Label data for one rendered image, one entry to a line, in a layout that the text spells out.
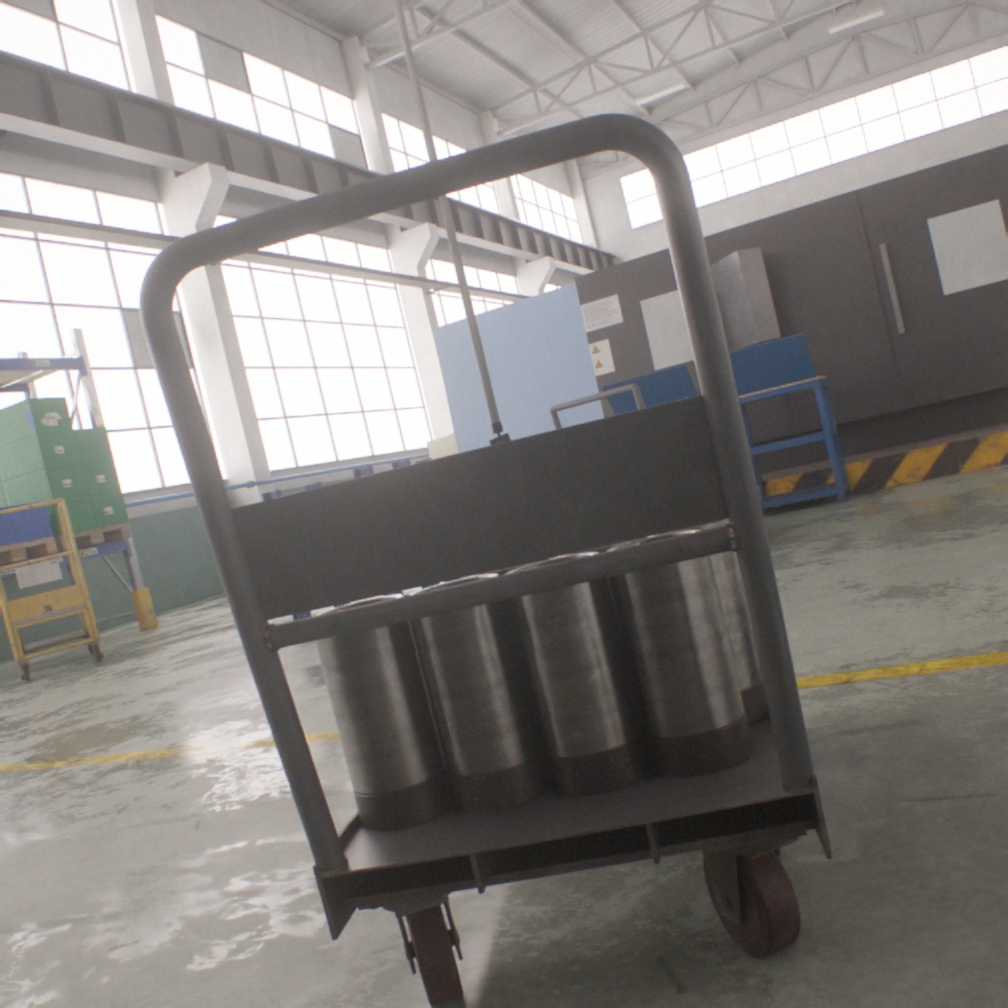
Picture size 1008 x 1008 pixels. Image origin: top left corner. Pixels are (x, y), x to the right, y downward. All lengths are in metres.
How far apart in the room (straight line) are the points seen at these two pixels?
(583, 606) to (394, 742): 0.29
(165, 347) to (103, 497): 8.58
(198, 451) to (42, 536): 8.06
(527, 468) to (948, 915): 0.77
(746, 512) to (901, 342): 6.31
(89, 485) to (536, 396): 4.26
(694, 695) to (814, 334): 6.26
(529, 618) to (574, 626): 0.06
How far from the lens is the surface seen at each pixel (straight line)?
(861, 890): 1.42
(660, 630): 1.13
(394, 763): 1.21
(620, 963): 1.35
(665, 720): 1.16
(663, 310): 7.55
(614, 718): 1.16
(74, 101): 13.03
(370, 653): 1.18
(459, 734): 1.18
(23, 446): 9.45
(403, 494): 0.99
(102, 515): 9.55
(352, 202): 0.97
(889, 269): 7.24
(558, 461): 0.96
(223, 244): 1.01
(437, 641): 1.16
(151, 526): 12.57
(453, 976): 1.30
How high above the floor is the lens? 0.65
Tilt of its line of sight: 3 degrees down
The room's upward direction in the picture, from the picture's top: 13 degrees counter-clockwise
